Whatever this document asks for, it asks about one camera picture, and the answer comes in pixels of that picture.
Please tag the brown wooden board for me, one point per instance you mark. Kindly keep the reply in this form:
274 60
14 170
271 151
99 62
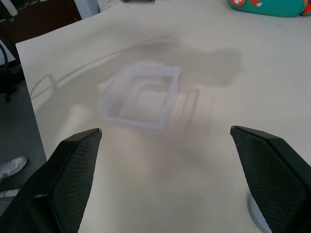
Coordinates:
41 21

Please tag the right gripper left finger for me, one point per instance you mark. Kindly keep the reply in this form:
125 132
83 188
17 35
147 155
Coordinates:
70 177

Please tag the white sneaker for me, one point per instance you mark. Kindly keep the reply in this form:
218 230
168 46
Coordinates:
12 166
8 193

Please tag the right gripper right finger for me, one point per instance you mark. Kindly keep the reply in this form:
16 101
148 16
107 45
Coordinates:
274 174

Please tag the black office chair base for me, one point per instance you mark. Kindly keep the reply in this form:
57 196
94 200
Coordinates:
8 82

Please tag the teal dinosaur backpack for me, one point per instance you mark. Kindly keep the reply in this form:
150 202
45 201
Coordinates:
264 7

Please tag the clear square plastic container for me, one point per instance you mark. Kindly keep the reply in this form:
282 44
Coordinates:
136 102

